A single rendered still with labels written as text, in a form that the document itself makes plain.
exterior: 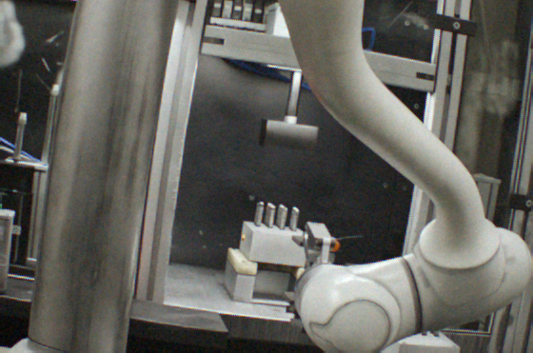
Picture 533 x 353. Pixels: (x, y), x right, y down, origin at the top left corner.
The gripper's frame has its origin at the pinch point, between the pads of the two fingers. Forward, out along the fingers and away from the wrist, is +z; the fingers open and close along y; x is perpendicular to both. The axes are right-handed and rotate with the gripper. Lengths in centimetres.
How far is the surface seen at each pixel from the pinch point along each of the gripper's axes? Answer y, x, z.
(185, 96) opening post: 22.1, 19.3, 7.5
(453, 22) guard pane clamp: 40.5, -20.4, 7.0
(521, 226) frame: 9.6, -37.9, 7.4
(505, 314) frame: -5.6, -38.5, 8.2
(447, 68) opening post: 33.1, -20.5, 7.8
